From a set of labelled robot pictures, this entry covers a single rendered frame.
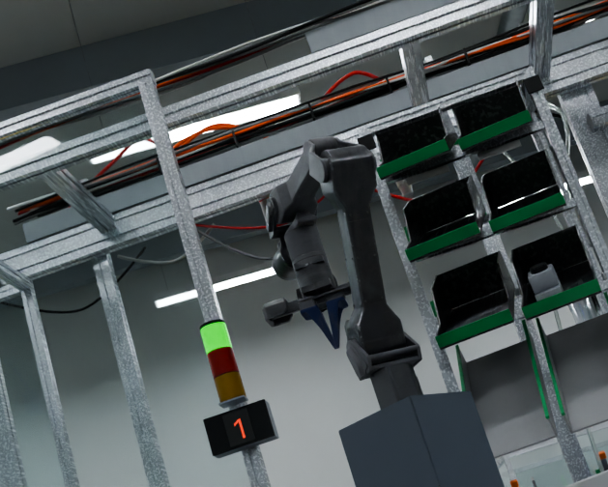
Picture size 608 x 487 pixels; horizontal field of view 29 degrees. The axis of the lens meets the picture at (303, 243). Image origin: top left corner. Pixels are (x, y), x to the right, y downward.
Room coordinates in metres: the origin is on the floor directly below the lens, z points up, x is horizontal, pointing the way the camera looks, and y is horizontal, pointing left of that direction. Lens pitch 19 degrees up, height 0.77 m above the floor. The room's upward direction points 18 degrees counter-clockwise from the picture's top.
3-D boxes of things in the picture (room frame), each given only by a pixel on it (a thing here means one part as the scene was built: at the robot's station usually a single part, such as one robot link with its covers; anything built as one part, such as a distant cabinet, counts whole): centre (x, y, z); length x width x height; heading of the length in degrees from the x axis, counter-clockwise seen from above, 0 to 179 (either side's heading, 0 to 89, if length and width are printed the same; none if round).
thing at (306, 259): (1.80, 0.00, 1.33); 0.19 x 0.06 x 0.08; 85
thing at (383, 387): (1.64, -0.07, 1.09); 0.07 x 0.07 x 0.06; 50
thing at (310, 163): (1.69, -0.04, 1.44); 0.29 x 0.08 x 0.11; 22
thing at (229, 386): (2.13, 0.21, 1.29); 0.05 x 0.05 x 0.05
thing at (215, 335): (2.13, 0.21, 1.39); 0.05 x 0.05 x 0.05
